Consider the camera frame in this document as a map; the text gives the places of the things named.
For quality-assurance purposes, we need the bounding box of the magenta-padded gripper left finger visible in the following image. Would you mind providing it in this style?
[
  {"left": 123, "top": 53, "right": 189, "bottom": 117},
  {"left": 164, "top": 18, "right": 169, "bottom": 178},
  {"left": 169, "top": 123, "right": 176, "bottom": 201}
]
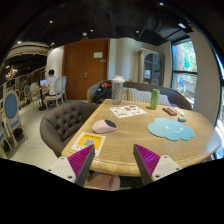
[{"left": 46, "top": 143, "right": 96, "bottom": 188}]

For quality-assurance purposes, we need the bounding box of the white tube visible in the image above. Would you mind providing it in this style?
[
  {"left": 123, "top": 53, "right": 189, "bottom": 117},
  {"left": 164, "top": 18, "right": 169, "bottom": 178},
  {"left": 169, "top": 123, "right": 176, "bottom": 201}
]
[{"left": 173, "top": 106, "right": 185, "bottom": 117}]

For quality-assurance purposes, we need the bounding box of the grey tufted armchair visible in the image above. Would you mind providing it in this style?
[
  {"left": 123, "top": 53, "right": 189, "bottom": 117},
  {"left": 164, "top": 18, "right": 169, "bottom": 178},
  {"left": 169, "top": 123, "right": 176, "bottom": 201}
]
[{"left": 39, "top": 100, "right": 100, "bottom": 158}]

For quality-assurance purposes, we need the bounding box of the brown wooden door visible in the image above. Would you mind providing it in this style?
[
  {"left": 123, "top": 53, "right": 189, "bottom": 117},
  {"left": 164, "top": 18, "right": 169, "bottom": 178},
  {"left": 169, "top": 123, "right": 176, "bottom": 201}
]
[{"left": 63, "top": 38, "right": 111, "bottom": 101}]

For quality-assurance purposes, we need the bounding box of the yellow code sticker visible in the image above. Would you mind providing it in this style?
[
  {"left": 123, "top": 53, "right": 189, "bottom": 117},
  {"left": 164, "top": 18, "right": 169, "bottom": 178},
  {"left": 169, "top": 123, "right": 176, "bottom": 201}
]
[{"left": 70, "top": 131, "right": 107, "bottom": 157}]

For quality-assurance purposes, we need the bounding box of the white dining chair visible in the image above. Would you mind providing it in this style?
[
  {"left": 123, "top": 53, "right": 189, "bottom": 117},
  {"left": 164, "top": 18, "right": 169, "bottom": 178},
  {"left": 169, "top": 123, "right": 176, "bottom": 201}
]
[{"left": 44, "top": 77, "right": 64, "bottom": 108}]

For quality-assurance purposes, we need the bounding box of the blue-backed white chair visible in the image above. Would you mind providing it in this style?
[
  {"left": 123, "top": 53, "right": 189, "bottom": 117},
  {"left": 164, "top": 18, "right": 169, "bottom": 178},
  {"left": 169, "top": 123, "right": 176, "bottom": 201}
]
[{"left": 2, "top": 90, "right": 29, "bottom": 141}]

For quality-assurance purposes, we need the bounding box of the white sticker sheet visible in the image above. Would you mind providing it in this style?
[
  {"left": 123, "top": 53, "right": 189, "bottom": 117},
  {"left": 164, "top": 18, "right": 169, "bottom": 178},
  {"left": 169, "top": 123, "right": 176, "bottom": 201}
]
[{"left": 108, "top": 104, "right": 148, "bottom": 119}]

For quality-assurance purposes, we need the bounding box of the arched glass-door cabinet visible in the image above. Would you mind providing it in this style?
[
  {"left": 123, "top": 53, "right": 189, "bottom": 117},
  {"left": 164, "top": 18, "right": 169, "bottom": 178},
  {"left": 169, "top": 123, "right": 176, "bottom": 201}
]
[{"left": 138, "top": 48, "right": 165, "bottom": 87}]

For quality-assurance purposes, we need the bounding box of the pink computer mouse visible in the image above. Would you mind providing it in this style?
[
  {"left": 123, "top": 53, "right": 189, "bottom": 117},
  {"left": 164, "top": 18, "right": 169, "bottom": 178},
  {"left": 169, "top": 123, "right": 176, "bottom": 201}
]
[{"left": 91, "top": 118, "right": 118, "bottom": 135}]

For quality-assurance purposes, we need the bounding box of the blue cloud-shaped mouse pad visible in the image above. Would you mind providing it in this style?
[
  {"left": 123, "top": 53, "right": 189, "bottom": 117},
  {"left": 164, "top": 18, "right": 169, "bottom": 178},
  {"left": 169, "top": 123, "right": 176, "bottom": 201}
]
[{"left": 147, "top": 117, "right": 196, "bottom": 142}]

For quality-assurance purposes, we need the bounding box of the striped cushion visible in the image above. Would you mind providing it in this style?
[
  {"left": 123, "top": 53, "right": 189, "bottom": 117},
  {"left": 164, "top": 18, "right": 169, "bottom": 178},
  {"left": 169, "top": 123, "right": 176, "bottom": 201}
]
[
  {"left": 157, "top": 93, "right": 172, "bottom": 107},
  {"left": 126, "top": 87, "right": 153, "bottom": 104}
]

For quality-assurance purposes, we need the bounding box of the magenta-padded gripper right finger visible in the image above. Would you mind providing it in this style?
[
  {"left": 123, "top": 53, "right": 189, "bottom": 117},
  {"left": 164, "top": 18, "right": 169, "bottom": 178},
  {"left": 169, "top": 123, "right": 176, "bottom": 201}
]
[{"left": 132, "top": 143, "right": 183, "bottom": 186}]

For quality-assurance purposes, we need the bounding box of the gold chandelier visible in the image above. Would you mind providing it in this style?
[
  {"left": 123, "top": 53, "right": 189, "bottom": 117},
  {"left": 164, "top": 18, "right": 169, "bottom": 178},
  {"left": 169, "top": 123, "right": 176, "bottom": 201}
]
[{"left": 4, "top": 64, "right": 18, "bottom": 81}]

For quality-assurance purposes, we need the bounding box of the black backpack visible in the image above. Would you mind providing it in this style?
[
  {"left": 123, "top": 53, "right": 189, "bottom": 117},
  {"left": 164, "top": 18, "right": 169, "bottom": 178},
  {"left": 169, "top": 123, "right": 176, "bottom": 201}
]
[{"left": 92, "top": 80, "right": 113, "bottom": 104}]

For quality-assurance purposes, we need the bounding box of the green drink can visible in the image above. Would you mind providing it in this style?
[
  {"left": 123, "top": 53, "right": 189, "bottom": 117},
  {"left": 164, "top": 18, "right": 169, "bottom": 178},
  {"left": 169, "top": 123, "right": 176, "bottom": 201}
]
[{"left": 149, "top": 88, "right": 161, "bottom": 111}]

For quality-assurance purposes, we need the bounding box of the grey curved sofa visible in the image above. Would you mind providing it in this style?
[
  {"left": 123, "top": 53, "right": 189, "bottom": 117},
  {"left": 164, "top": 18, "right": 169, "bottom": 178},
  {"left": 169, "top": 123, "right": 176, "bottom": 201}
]
[{"left": 86, "top": 79, "right": 193, "bottom": 111}]

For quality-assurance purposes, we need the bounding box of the clear shaker bottle white lid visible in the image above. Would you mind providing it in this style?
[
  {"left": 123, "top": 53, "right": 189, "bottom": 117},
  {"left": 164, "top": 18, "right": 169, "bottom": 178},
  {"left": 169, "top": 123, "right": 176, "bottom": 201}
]
[{"left": 110, "top": 75, "right": 127, "bottom": 106}]

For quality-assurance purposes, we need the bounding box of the person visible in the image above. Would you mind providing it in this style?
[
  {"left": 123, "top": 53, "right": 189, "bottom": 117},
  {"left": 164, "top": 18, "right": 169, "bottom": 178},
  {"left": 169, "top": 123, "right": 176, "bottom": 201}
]
[{"left": 44, "top": 69, "right": 59, "bottom": 98}]

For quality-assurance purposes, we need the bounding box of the black-framed window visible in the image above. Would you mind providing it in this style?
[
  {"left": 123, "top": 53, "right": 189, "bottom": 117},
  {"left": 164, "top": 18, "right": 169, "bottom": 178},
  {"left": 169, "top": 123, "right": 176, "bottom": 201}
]
[
  {"left": 171, "top": 39, "right": 198, "bottom": 108},
  {"left": 214, "top": 86, "right": 224, "bottom": 158}
]

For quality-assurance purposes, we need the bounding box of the black flat case red stripe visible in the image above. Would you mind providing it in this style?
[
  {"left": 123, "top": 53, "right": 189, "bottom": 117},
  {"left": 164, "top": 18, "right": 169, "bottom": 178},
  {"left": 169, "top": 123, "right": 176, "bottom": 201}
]
[{"left": 162, "top": 106, "right": 178, "bottom": 117}]

